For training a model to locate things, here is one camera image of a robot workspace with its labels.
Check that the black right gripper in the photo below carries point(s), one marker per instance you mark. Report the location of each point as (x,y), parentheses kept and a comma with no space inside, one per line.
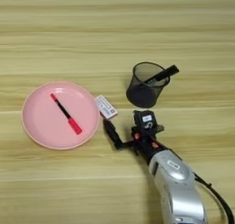
(147,142)

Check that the black mesh pen cup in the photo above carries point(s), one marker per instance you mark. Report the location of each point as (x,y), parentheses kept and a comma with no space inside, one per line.
(143,94)

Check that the black marker pen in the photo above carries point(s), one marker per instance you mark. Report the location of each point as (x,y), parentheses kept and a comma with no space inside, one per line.
(166,73)

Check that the red and black pen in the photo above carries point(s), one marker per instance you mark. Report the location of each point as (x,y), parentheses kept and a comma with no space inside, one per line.
(73,125)

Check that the white and red eraser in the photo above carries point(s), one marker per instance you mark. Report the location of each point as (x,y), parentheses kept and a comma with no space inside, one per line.
(106,107)

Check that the pink round plate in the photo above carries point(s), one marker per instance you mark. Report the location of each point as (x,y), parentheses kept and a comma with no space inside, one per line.
(39,117)

